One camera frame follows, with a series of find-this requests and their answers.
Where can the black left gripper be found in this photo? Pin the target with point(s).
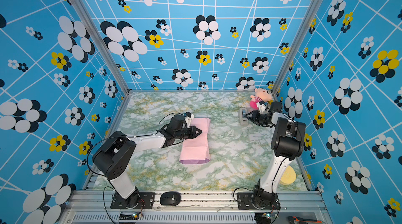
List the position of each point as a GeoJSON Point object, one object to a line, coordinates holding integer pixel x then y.
{"type": "Point", "coordinates": [193, 134]}

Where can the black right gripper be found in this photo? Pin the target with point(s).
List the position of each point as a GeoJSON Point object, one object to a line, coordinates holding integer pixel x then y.
{"type": "Point", "coordinates": [257, 116]}

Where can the purple wrapping paper sheet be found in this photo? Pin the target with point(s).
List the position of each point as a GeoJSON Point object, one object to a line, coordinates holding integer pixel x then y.
{"type": "Point", "coordinates": [196, 151]}

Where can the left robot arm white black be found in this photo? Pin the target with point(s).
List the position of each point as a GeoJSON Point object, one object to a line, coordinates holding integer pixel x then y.
{"type": "Point", "coordinates": [114, 155]}

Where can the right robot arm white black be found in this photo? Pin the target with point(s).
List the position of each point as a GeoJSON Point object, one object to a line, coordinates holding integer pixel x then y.
{"type": "Point", "coordinates": [287, 144]}

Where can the pink plush pig toy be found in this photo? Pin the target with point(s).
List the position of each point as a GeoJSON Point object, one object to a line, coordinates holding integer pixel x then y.
{"type": "Point", "coordinates": [261, 95]}

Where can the yellow round sponge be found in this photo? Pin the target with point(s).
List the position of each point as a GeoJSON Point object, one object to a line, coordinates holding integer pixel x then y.
{"type": "Point", "coordinates": [289, 176]}

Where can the black computer mouse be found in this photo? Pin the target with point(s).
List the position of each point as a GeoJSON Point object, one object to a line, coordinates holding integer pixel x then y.
{"type": "Point", "coordinates": [171, 198]}

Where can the green circuit board right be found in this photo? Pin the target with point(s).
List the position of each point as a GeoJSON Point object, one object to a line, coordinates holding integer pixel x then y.
{"type": "Point", "coordinates": [264, 217]}

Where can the green circuit board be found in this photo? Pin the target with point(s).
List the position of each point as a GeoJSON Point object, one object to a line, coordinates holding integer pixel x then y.
{"type": "Point", "coordinates": [264, 217]}
{"type": "Point", "coordinates": [130, 216]}

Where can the orange black tool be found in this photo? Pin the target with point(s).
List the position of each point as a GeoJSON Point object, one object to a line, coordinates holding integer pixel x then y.
{"type": "Point", "coordinates": [299, 220]}

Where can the green circuit board left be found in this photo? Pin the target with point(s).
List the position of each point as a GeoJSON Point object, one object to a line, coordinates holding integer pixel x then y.
{"type": "Point", "coordinates": [130, 216]}

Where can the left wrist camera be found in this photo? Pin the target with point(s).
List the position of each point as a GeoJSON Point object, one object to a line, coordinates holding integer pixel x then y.
{"type": "Point", "coordinates": [188, 119]}

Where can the aluminium front rail base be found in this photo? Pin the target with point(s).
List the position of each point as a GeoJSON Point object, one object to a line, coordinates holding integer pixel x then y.
{"type": "Point", "coordinates": [196, 207]}

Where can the aluminium frame post right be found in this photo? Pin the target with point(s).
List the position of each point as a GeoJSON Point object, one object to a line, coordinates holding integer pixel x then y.
{"type": "Point", "coordinates": [298, 39]}

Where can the aluminium frame post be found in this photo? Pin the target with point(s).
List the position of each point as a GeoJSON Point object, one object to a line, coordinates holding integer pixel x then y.
{"type": "Point", "coordinates": [298, 39]}
{"type": "Point", "coordinates": [85, 17]}

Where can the aluminium frame post left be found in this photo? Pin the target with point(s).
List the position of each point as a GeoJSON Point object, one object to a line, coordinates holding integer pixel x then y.
{"type": "Point", "coordinates": [85, 17]}

